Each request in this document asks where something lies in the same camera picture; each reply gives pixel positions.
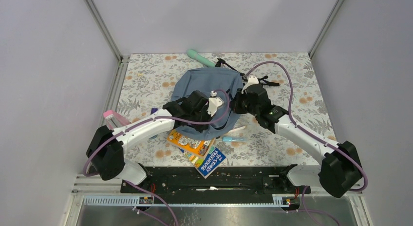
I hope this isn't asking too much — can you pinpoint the blue grey backpack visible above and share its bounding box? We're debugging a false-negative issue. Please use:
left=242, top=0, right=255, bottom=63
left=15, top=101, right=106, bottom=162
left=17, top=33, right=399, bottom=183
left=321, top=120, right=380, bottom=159
left=171, top=67, right=243, bottom=141

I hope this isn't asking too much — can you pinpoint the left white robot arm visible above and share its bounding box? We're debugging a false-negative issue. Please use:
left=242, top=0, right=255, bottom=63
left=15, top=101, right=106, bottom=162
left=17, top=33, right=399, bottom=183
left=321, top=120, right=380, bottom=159
left=83, top=90, right=229, bottom=192

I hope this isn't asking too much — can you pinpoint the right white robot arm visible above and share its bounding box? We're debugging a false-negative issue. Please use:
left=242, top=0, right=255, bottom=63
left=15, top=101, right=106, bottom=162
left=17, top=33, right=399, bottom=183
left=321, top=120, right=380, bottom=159
left=230, top=84, right=368, bottom=198

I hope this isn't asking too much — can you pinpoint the white orange pen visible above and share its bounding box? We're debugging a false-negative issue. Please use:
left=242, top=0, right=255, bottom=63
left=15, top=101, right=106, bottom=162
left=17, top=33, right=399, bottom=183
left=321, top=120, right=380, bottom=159
left=228, top=125, right=247, bottom=133

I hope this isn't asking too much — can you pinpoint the light blue marker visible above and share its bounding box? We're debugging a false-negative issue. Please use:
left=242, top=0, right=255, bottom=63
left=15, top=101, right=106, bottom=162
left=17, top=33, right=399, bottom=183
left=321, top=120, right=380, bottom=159
left=222, top=136, right=248, bottom=143

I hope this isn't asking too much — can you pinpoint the orange book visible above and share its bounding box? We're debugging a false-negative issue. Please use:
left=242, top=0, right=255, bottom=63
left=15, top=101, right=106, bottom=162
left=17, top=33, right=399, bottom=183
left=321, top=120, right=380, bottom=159
left=167, top=130, right=215, bottom=157

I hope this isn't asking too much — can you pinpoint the blue Treehouse book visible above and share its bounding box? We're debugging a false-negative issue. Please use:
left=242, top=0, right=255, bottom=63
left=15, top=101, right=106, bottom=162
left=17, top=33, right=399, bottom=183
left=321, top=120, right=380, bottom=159
left=180, top=146, right=226, bottom=179

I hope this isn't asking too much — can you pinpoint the mint green tube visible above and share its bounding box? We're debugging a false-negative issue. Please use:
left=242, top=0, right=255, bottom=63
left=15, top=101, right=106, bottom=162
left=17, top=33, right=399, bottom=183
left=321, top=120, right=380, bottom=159
left=186, top=49, right=216, bottom=67

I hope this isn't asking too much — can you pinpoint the purple toy brick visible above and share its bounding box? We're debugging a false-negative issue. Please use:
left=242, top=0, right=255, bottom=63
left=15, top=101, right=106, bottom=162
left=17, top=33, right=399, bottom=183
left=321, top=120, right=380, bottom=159
left=150, top=108, right=158, bottom=114

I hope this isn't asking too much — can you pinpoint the floral table mat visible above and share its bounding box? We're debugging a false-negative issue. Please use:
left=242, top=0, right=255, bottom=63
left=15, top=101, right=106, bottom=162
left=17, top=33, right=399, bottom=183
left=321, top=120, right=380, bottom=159
left=110, top=52, right=339, bottom=168

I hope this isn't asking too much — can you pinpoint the pink metronome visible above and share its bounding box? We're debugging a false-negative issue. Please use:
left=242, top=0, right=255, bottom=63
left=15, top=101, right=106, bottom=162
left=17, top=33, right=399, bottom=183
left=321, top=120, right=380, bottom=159
left=103, top=110, right=130, bottom=130

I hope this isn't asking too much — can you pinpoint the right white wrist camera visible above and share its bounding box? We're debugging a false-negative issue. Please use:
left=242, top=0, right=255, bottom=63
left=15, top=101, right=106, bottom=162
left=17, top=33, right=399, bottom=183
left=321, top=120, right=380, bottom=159
left=241, top=75, right=260, bottom=94

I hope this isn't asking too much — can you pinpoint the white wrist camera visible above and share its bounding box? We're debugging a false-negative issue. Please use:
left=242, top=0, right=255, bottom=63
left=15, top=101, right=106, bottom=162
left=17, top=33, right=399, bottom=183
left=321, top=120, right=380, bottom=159
left=241, top=75, right=260, bottom=94
left=206, top=91, right=224, bottom=117

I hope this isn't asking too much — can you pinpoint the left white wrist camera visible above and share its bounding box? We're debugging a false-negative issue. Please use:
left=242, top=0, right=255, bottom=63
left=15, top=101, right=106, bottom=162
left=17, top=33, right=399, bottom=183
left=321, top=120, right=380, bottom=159
left=206, top=91, right=224, bottom=117

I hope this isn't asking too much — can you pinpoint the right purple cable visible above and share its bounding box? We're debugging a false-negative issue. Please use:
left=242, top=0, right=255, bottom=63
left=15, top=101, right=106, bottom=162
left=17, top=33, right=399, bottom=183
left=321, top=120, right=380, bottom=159
left=245, top=60, right=369, bottom=226

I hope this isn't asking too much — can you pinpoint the grey slotted cable duct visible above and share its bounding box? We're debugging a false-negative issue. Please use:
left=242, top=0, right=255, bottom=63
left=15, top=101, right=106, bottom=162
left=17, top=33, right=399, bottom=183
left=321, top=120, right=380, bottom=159
left=84, top=193, right=293, bottom=208

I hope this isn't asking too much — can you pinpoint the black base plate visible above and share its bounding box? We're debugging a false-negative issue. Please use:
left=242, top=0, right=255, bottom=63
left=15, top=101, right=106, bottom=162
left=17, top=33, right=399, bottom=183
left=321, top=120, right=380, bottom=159
left=139, top=165, right=305, bottom=204

